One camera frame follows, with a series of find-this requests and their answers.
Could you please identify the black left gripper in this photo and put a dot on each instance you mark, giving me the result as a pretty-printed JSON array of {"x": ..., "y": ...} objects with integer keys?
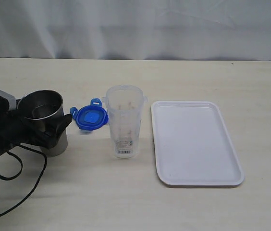
[{"x": 15, "y": 129}]

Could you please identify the stainless steel cup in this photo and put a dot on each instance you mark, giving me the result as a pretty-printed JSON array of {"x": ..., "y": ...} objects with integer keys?
[{"x": 39, "y": 107}]

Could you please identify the blue plastic lid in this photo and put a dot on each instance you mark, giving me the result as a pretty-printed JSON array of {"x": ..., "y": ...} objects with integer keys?
[{"x": 90, "y": 117}]

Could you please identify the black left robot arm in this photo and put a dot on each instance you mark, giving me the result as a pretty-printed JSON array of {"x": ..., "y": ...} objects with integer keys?
[{"x": 36, "y": 119}]

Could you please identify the clear plastic tall container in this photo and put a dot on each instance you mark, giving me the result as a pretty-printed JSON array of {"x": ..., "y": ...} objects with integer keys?
[{"x": 124, "y": 105}]

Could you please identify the white rectangular tray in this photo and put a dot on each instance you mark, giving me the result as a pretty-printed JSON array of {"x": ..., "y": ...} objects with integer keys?
[{"x": 192, "y": 145}]

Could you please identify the white backdrop curtain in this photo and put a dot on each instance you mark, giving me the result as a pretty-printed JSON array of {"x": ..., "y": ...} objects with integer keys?
[{"x": 136, "y": 29}]

